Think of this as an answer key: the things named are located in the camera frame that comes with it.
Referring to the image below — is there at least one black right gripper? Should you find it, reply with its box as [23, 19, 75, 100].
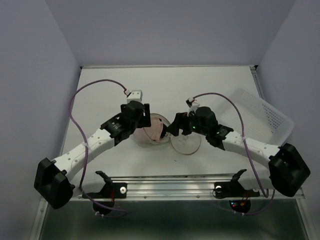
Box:
[165, 109, 209, 137]

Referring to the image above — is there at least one white mesh laundry bag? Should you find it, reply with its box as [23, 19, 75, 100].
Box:
[130, 113, 202, 155]

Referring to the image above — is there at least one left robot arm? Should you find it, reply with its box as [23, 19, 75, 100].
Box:
[34, 100, 151, 209]

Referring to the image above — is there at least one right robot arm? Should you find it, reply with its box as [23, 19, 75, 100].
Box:
[167, 106, 311, 197]

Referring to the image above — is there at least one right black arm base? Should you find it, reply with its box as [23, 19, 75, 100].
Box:
[211, 169, 260, 215]

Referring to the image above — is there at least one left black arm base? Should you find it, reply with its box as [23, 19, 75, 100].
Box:
[81, 170, 128, 218]

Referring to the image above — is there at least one white perforated plastic basket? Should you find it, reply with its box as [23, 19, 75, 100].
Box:
[214, 87, 294, 146]

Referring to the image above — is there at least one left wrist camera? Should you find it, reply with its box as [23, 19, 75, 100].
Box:
[124, 89, 143, 104]

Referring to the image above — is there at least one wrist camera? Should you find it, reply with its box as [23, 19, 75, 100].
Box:
[124, 89, 143, 104]
[186, 97, 200, 117]

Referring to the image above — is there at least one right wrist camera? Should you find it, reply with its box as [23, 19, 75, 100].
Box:
[186, 97, 200, 117]

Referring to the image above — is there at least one aluminium mounting rail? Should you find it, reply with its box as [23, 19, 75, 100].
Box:
[74, 174, 305, 201]

